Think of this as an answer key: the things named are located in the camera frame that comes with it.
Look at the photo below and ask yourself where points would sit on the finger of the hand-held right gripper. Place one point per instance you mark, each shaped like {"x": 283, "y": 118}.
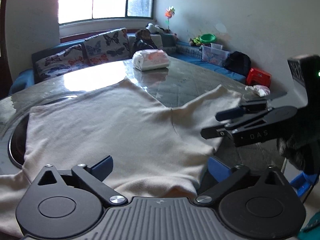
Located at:
{"x": 215, "y": 132}
{"x": 230, "y": 113}

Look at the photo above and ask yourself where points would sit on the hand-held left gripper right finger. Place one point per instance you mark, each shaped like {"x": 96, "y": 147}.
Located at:
{"x": 218, "y": 168}

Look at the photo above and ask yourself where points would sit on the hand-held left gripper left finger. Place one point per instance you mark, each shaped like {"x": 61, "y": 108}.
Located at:
{"x": 102, "y": 167}

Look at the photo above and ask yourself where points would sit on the cream long-sleeve garment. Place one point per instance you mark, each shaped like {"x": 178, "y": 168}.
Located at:
{"x": 112, "y": 130}

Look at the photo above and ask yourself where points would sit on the person's right hand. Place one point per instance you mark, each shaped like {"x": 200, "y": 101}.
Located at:
{"x": 297, "y": 152}

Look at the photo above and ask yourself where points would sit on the white crumpled cloth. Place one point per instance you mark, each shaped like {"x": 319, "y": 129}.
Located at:
{"x": 260, "y": 90}

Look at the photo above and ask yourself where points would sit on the red plastic stool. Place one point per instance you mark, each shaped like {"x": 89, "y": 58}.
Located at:
{"x": 258, "y": 76}

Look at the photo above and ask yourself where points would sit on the black bag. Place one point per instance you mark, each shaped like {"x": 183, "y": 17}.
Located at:
{"x": 237, "y": 63}

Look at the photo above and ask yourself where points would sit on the clear plastic storage box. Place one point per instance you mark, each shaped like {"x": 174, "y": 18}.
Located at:
{"x": 213, "y": 56}

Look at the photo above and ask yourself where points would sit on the blue plastic stool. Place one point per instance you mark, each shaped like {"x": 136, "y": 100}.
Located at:
{"x": 302, "y": 182}

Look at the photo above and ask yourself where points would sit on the green plastic bowl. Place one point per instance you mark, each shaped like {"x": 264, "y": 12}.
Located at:
{"x": 208, "y": 38}

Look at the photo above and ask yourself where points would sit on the small plush toy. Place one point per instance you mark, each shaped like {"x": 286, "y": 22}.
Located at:
{"x": 195, "y": 41}

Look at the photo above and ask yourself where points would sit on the built-in round induction cooker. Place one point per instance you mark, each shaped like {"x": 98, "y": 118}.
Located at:
{"x": 17, "y": 145}

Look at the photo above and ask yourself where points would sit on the soft tissue pack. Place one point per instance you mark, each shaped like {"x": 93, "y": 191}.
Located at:
{"x": 150, "y": 60}

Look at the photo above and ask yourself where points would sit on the white cushion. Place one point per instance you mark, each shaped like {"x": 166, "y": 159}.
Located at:
{"x": 157, "y": 40}

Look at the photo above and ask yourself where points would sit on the person's teal clothing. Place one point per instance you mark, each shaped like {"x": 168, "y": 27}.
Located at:
{"x": 311, "y": 226}

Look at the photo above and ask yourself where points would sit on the butterfly print cushion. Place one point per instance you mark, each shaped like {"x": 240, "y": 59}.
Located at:
{"x": 107, "y": 45}
{"x": 60, "y": 62}

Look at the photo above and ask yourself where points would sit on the white plush toy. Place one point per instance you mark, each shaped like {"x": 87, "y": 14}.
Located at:
{"x": 151, "y": 27}

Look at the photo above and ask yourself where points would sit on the blue sofa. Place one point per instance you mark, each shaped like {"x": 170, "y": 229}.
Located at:
{"x": 21, "y": 82}

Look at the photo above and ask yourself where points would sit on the colourful pinwheel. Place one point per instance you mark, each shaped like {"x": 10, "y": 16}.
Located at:
{"x": 170, "y": 12}

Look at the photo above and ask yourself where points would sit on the window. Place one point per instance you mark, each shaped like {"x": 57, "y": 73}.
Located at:
{"x": 100, "y": 0}

